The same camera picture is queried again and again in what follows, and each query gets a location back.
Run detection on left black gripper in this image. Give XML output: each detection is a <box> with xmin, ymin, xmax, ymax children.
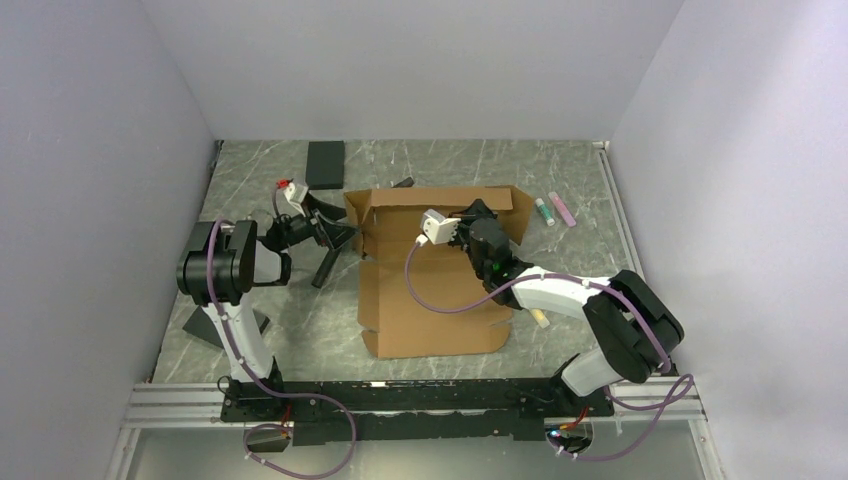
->
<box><xmin>275</xmin><ymin>192</ymin><xmax>362</xmax><ymax>251</ymax></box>

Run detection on brown cardboard box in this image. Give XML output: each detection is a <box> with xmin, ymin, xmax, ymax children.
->
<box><xmin>343</xmin><ymin>185</ymin><xmax>535</xmax><ymax>359</ymax></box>

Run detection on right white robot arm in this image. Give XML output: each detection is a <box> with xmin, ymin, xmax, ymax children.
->
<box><xmin>449</xmin><ymin>199</ymin><xmax>685</xmax><ymax>415</ymax></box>

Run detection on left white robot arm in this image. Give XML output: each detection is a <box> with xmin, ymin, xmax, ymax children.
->
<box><xmin>176</xmin><ymin>193</ymin><xmax>359</xmax><ymax>420</ymax></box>

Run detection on black rectangular box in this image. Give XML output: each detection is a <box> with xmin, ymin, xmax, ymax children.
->
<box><xmin>305</xmin><ymin>141</ymin><xmax>346</xmax><ymax>190</ymax></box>

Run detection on clear plastic case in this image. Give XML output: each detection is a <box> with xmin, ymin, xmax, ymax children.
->
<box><xmin>248</xmin><ymin>209</ymin><xmax>274</xmax><ymax>232</ymax></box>

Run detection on pink marker pen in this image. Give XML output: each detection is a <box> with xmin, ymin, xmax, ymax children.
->
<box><xmin>548</xmin><ymin>191</ymin><xmax>577</xmax><ymax>228</ymax></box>

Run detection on yellow marker pen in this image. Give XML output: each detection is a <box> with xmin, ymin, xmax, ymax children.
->
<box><xmin>529</xmin><ymin>309</ymin><xmax>550</xmax><ymax>329</ymax></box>

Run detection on black flat block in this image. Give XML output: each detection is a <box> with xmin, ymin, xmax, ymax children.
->
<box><xmin>182</xmin><ymin>306</ymin><xmax>270</xmax><ymax>349</ymax></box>

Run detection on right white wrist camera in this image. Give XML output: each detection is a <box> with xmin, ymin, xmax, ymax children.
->
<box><xmin>415</xmin><ymin>209</ymin><xmax>461</xmax><ymax>247</ymax></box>

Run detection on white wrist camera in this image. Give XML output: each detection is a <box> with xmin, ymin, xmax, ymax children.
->
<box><xmin>277</xmin><ymin>179</ymin><xmax>309</xmax><ymax>210</ymax></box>
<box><xmin>415</xmin><ymin>209</ymin><xmax>461</xmax><ymax>247</ymax></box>

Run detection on black corrugated hose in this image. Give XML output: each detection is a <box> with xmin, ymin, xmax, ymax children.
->
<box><xmin>311</xmin><ymin>176</ymin><xmax>416</xmax><ymax>289</ymax></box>

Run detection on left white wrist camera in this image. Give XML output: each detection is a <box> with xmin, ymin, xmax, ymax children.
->
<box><xmin>277</xmin><ymin>179</ymin><xmax>309</xmax><ymax>210</ymax></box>

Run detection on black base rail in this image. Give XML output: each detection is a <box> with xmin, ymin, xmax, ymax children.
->
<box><xmin>220</xmin><ymin>377</ymin><xmax>614</xmax><ymax>446</ymax></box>

